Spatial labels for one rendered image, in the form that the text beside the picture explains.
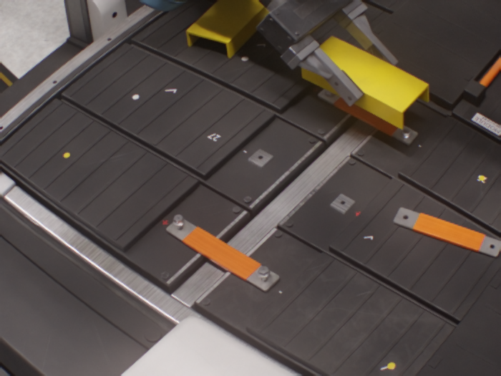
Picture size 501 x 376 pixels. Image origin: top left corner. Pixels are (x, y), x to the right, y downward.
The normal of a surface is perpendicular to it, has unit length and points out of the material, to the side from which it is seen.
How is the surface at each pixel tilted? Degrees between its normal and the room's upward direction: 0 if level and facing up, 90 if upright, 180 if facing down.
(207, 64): 0
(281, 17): 35
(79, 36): 90
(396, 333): 0
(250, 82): 0
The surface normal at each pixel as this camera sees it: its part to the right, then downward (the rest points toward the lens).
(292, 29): 0.36, -0.31
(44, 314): -0.10, -0.68
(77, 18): -0.65, 0.59
